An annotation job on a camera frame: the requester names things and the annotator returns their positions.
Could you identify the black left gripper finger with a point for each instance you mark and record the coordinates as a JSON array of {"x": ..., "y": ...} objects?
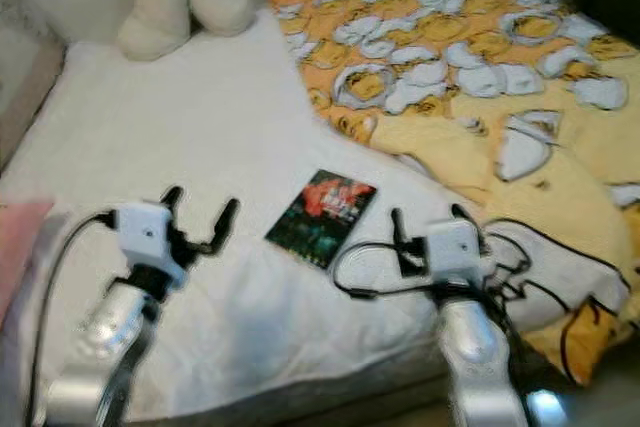
[
  {"x": 227, "y": 222},
  {"x": 172, "y": 197}
]

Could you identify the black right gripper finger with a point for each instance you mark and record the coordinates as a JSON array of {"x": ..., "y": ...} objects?
[
  {"x": 461, "y": 213},
  {"x": 400, "y": 235}
]

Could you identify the yellow cartoon egg blanket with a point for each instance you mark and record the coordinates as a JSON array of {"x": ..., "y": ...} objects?
[{"x": 450, "y": 57}]

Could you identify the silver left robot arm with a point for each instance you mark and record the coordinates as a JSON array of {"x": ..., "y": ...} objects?
[{"x": 115, "y": 317}]

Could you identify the white quilted mattress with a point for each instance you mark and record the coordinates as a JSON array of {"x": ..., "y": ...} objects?
[{"x": 180, "y": 137}]

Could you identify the book with red flower cover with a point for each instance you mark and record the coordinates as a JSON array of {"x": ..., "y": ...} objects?
[{"x": 320, "y": 217}]

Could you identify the pink pillow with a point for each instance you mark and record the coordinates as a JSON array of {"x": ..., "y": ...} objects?
[{"x": 20, "y": 247}]

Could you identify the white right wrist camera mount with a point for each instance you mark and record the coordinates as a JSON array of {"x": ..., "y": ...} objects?
[{"x": 452, "y": 247}]

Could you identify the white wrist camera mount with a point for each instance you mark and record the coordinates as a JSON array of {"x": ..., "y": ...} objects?
[
  {"x": 145, "y": 232},
  {"x": 452, "y": 247}
]

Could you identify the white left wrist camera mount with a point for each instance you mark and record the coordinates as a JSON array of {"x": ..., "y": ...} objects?
[{"x": 145, "y": 232}]

